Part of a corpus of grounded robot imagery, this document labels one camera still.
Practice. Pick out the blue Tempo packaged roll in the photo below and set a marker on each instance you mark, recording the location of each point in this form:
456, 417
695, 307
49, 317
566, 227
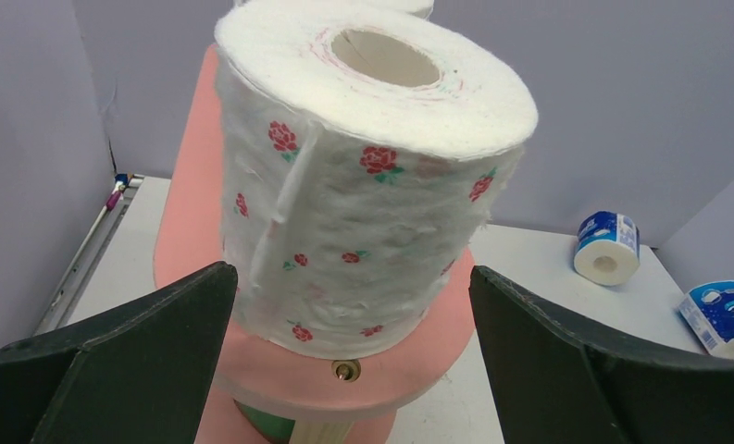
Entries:
708, 311

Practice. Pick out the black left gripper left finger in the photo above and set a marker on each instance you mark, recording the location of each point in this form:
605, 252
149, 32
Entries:
137, 373

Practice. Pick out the white dotted toilet roll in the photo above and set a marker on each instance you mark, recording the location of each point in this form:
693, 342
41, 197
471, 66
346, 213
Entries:
418, 8
363, 147

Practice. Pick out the aluminium table edge rail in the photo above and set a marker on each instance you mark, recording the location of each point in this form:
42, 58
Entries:
86, 259

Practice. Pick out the blue white packaged roll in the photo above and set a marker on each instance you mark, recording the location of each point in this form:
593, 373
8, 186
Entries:
608, 249

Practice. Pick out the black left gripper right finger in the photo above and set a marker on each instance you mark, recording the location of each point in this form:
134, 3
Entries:
557, 376

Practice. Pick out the green brown roll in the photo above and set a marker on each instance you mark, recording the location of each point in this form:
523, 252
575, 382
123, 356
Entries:
273, 428

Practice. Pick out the pink three-tier wooden shelf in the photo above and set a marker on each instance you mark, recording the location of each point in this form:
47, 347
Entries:
424, 390

